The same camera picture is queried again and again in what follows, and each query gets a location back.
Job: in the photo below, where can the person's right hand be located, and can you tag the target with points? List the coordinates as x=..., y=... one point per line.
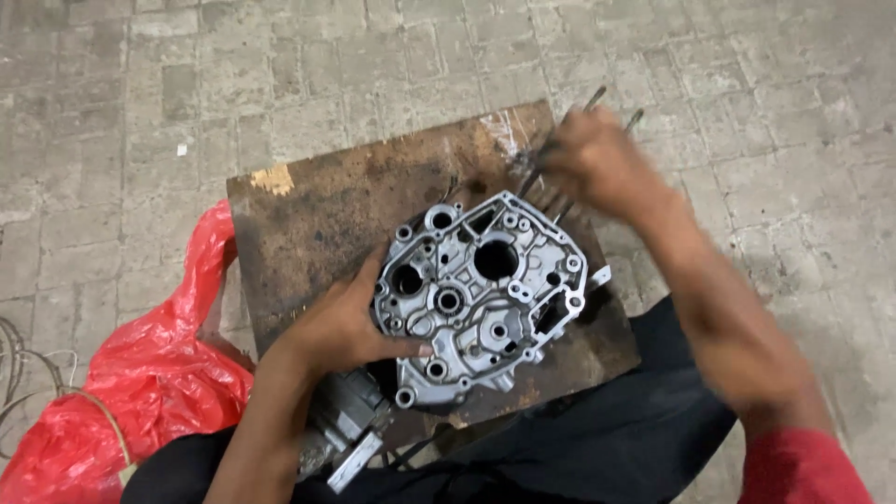
x=602, y=164

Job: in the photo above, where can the person's left hand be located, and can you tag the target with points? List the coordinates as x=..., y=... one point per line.
x=334, y=327

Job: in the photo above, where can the long metal stud bolt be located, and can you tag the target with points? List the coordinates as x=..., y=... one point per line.
x=633, y=120
x=553, y=150

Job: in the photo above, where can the silver engine crankcase half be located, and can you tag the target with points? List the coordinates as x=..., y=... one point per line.
x=483, y=294

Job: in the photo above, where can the grey metal engine part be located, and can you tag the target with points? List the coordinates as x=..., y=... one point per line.
x=346, y=427

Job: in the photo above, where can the brown wooden board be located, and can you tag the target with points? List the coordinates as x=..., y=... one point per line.
x=392, y=231

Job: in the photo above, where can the red plastic bag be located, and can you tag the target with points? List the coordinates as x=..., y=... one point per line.
x=133, y=371

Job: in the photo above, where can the person's black trousers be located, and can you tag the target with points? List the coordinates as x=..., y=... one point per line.
x=546, y=441

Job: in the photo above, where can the person's red sleeve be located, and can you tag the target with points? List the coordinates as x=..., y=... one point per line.
x=805, y=469

